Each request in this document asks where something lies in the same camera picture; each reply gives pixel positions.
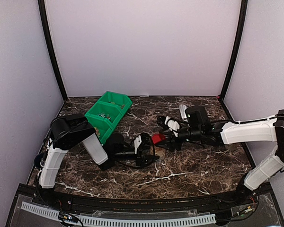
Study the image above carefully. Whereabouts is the black front rail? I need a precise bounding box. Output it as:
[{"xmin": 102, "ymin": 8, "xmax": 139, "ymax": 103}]
[{"xmin": 40, "ymin": 190, "xmax": 238, "ymax": 213}]

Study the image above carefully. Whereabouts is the green bin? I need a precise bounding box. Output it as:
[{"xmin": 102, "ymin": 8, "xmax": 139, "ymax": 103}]
[
  {"xmin": 85, "ymin": 101, "xmax": 124, "ymax": 131},
  {"xmin": 93, "ymin": 124, "xmax": 115, "ymax": 145}
]

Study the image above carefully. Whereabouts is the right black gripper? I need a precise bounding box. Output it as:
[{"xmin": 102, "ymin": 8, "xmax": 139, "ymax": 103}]
[{"xmin": 155, "ymin": 127, "xmax": 203, "ymax": 152}]

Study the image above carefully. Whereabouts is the metal scoop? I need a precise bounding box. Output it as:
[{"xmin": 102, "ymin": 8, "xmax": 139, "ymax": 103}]
[{"xmin": 179, "ymin": 104, "xmax": 187, "ymax": 121}]

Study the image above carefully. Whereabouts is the left black frame post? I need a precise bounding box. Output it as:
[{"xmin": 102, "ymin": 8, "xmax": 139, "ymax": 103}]
[{"xmin": 37, "ymin": 0, "xmax": 68, "ymax": 102}]

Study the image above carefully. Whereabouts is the red jar lid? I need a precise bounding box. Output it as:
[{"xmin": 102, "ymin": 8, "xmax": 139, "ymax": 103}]
[{"xmin": 152, "ymin": 133, "xmax": 166, "ymax": 145}]

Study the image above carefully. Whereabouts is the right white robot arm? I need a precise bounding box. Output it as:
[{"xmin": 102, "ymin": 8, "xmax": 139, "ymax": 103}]
[{"xmin": 152, "ymin": 106, "xmax": 284, "ymax": 205}]

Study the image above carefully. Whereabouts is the white slotted cable duct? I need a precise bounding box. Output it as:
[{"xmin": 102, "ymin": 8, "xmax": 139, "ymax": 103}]
[{"xmin": 21, "ymin": 202, "xmax": 216, "ymax": 227}]

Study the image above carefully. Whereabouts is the black frame post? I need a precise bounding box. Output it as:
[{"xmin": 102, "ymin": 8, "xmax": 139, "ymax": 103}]
[
  {"xmin": 219, "ymin": 0, "xmax": 248, "ymax": 102},
  {"xmin": 37, "ymin": 0, "xmax": 68, "ymax": 102}
]

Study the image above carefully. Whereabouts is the right black frame post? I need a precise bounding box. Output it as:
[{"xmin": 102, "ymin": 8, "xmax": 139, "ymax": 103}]
[{"xmin": 219, "ymin": 0, "xmax": 248, "ymax": 102}]

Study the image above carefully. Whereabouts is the green bin end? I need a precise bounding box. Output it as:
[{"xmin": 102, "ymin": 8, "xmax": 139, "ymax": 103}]
[{"xmin": 99, "ymin": 91, "xmax": 133, "ymax": 114}]

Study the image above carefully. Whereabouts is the clear glass jar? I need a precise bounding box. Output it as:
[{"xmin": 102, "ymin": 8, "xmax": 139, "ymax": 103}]
[{"xmin": 155, "ymin": 146, "xmax": 166, "ymax": 160}]

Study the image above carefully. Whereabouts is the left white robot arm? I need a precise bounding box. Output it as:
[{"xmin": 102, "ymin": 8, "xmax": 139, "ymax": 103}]
[{"xmin": 34, "ymin": 114, "xmax": 159, "ymax": 206}]

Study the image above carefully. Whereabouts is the small green circuit board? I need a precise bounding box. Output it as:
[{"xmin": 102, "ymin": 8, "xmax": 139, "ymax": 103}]
[{"xmin": 58, "ymin": 212, "xmax": 79, "ymax": 224}]

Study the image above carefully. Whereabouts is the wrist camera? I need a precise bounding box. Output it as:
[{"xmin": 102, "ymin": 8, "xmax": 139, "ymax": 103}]
[
  {"xmin": 185, "ymin": 105, "xmax": 210, "ymax": 129},
  {"xmin": 103, "ymin": 133, "xmax": 124, "ymax": 157}
]

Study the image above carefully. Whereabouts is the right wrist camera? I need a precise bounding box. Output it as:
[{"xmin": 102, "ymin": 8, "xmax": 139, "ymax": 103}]
[{"xmin": 185, "ymin": 105, "xmax": 210, "ymax": 129}]

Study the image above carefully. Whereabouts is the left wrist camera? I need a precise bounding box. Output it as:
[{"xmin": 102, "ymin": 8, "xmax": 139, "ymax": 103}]
[{"xmin": 103, "ymin": 133, "xmax": 124, "ymax": 157}]

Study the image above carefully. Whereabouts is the dark blue mug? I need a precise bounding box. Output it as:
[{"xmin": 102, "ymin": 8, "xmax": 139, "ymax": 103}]
[{"xmin": 34, "ymin": 152, "xmax": 48, "ymax": 169}]

